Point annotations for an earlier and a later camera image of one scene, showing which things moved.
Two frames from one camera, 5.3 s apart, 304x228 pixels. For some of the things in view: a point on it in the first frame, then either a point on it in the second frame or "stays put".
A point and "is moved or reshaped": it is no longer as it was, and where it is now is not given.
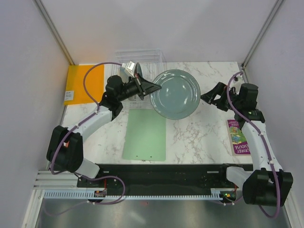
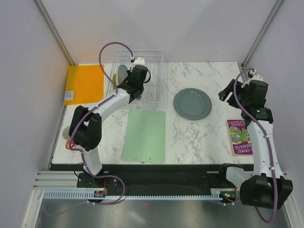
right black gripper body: (222, 103) -> (242, 92)
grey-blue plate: (179, 95) is moved or reshaped
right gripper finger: (209, 97) -> (223, 94)
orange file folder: (75, 93) stays put
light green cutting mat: (146, 136) stays put
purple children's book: (239, 144) stays put
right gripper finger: (218, 90) -> (230, 88)
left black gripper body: (132, 89) stays put
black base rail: (162, 176) stays put
